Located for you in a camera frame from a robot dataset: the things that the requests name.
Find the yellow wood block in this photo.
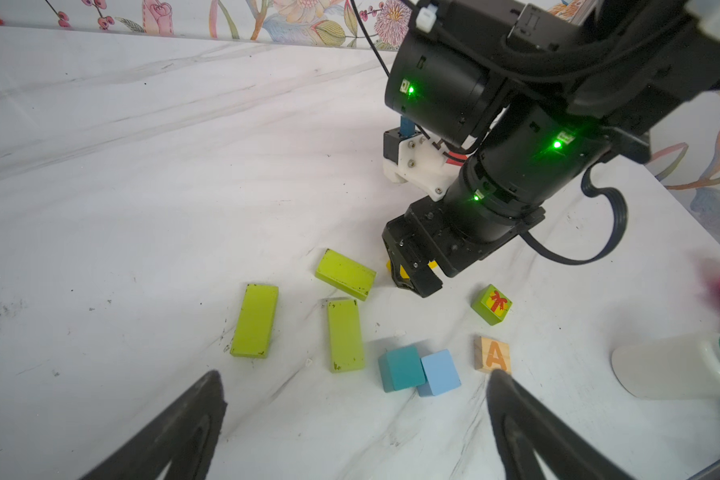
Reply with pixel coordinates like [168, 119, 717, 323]
[386, 261, 438, 280]

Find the teal cube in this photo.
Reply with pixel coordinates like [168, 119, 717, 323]
[378, 345, 426, 393]

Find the white bottle green cap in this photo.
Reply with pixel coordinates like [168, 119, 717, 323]
[611, 332, 720, 400]

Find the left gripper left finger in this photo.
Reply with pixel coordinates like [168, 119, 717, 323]
[84, 370, 227, 479]

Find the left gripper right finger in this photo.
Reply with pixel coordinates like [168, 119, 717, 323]
[487, 370, 629, 479]

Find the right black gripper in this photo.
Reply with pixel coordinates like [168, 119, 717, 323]
[381, 98, 613, 299]

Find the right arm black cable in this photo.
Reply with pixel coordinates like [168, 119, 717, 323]
[518, 164, 629, 266]

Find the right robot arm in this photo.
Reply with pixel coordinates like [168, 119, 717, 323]
[382, 1, 720, 297]

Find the wood cube letter A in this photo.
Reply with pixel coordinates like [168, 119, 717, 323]
[474, 336, 512, 374]

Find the green cube red print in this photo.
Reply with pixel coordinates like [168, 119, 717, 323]
[471, 284, 512, 325]

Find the green block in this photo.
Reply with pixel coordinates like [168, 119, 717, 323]
[315, 249, 376, 301]
[230, 284, 279, 359]
[326, 299, 365, 373]

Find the light blue cube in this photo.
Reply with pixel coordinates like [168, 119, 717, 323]
[417, 350, 461, 397]

